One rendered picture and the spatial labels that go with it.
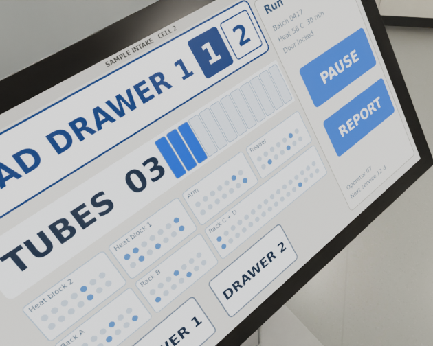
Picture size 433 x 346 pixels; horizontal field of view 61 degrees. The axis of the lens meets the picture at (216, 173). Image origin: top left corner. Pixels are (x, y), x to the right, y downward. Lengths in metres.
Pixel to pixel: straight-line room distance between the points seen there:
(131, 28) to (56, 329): 0.25
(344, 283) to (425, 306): 0.27
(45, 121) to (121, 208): 0.09
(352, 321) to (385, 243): 0.34
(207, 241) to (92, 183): 0.11
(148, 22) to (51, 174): 0.14
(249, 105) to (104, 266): 0.19
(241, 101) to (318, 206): 0.14
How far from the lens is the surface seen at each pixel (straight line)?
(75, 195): 0.31
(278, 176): 0.37
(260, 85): 0.36
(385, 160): 0.47
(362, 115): 0.44
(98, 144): 0.31
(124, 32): 0.32
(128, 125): 0.31
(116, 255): 0.32
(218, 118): 0.34
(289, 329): 1.36
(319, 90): 0.40
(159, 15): 0.33
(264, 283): 0.39
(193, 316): 0.36
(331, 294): 1.45
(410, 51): 2.40
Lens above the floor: 1.35
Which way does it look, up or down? 54 degrees down
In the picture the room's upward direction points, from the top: 9 degrees counter-clockwise
